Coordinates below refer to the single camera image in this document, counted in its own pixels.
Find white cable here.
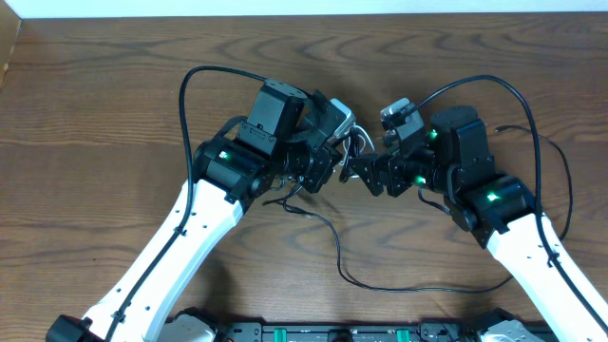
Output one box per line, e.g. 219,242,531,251
344,123,376,181

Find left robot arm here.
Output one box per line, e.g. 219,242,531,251
46,79,355,341

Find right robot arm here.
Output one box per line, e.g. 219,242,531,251
348,106,607,341

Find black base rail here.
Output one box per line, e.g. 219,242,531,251
165,321,547,342

